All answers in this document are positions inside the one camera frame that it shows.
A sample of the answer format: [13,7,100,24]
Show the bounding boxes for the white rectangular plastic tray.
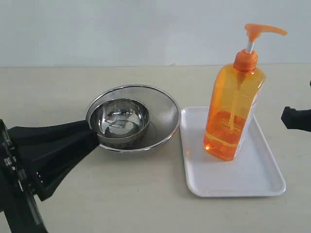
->
[180,106,286,198]

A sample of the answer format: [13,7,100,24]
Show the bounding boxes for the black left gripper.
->
[0,120,99,233]

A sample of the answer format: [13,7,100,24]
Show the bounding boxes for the small stainless steel bowl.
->
[88,98,151,149]

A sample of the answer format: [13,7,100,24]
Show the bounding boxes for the steel mesh strainer basket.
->
[86,84,181,154]

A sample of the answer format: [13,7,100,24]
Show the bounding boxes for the orange soap pump bottle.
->
[204,23,287,161]

